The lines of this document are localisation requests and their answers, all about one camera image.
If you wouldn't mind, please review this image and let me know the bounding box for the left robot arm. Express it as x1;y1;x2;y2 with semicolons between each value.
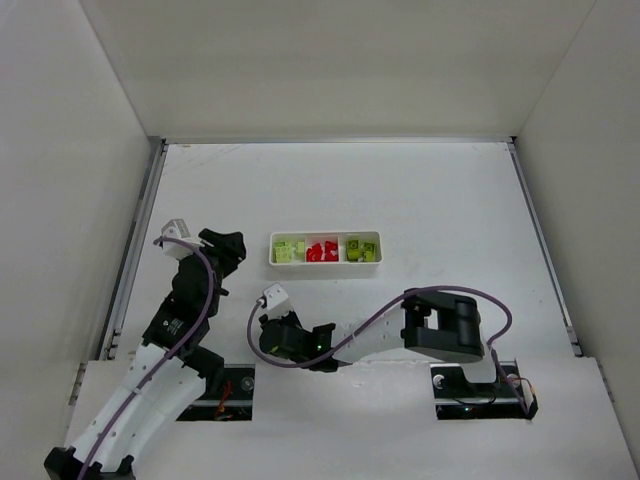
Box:
44;227;246;479

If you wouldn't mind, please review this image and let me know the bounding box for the red arch lego piece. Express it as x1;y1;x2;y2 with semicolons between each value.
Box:
306;243;324;263

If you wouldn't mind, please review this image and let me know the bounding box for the white divided sorting tray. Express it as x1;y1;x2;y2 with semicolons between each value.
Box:
268;230;384;279

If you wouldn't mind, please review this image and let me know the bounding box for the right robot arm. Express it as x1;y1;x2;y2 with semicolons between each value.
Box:
258;288;485;373

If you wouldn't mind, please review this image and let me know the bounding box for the red lego slope piece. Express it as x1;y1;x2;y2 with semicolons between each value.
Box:
324;241;339;262

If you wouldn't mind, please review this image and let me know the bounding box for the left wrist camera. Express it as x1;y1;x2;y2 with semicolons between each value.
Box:
159;218;201;260

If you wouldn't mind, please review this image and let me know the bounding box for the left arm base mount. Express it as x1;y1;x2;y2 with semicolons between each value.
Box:
177;349;256;422

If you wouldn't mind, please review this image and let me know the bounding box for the dark green duplo brick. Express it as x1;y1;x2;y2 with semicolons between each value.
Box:
346;238;362;262

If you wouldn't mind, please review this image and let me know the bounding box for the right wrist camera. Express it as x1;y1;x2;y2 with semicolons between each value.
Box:
258;283;293;319

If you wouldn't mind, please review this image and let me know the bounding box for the light green duplo brick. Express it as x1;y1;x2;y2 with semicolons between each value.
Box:
273;241;293;264

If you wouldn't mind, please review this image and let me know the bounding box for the pale green duplo brick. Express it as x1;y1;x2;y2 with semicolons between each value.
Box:
294;241;306;262

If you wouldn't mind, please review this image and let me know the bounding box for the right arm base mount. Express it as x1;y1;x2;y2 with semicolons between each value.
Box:
431;361;539;421

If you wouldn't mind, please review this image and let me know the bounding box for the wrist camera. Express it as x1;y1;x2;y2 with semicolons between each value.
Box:
159;218;201;260
258;283;293;319

